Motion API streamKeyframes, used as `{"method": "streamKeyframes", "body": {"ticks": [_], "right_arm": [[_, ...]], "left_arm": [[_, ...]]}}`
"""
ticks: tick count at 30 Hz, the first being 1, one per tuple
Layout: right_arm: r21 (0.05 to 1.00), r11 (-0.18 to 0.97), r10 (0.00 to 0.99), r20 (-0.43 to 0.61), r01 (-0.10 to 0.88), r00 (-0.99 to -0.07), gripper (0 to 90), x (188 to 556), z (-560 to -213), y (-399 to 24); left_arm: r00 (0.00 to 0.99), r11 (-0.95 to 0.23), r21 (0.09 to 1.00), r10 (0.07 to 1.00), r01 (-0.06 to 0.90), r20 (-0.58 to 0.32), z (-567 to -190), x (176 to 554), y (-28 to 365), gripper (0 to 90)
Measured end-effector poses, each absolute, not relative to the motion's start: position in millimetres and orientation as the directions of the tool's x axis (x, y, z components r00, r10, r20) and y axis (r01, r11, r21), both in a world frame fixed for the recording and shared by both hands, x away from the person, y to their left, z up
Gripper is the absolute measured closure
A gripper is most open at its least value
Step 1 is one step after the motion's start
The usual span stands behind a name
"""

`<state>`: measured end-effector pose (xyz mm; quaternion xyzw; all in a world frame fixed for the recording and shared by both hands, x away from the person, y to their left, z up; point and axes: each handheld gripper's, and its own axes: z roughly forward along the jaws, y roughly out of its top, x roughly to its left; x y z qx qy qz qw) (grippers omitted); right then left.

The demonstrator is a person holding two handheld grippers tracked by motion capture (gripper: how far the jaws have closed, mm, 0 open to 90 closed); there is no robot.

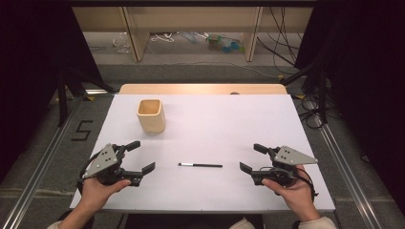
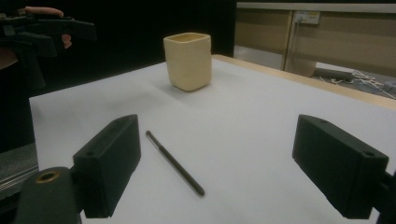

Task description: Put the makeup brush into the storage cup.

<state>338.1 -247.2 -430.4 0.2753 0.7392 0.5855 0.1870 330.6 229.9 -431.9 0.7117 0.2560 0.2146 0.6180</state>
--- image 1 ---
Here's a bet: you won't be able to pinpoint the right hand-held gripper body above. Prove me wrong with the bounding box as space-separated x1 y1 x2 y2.
270 145 319 187

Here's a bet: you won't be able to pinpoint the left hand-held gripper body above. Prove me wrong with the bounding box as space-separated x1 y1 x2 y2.
83 143 128 186

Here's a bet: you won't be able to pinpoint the wooden pen holder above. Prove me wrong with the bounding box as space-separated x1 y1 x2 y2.
137 98 166 135

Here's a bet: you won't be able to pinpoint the black pen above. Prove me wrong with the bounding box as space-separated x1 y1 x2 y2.
178 162 224 169

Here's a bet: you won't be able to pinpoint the person's left hand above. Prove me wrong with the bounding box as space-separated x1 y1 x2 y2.
77 177 132 212

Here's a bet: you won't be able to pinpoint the person's right hand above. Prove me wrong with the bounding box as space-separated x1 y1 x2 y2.
262 165 320 222

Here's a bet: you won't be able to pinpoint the white table cover sheet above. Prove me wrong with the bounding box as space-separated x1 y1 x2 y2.
69 94 336 214

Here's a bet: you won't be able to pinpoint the person's light clothing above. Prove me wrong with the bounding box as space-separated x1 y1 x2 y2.
228 217 256 229

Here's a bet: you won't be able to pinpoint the black metal stand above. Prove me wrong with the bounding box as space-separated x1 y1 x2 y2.
280 60 329 125
56 68 116 128

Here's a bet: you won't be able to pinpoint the wooden table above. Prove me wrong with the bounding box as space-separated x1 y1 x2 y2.
118 83 288 95

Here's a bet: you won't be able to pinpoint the clear plastic bottle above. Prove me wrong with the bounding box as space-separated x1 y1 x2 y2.
112 31 132 54

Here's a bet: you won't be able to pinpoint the black curtain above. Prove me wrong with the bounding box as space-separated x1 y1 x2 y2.
0 0 106 184
294 0 405 208

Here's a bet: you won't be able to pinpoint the colourful plastic bag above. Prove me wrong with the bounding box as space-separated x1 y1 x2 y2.
205 32 245 54

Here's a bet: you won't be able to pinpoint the wooden shelf unit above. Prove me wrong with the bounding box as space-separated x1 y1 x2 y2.
72 6 314 63

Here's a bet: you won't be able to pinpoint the right hand-held gripper cable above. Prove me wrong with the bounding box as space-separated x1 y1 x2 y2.
294 166 319 203

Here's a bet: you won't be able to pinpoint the coiled black floor cables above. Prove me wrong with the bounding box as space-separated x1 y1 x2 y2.
298 97 327 130

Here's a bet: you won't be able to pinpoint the metal floor rail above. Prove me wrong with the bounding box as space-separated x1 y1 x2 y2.
300 98 383 229
1 94 87 229

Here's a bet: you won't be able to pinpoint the white cord bundle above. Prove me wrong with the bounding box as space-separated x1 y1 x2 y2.
150 31 180 43

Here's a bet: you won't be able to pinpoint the hanging black cables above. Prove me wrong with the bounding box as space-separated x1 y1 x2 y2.
256 7 304 75

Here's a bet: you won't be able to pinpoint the black frame beam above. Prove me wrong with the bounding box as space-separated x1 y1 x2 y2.
68 0 318 8

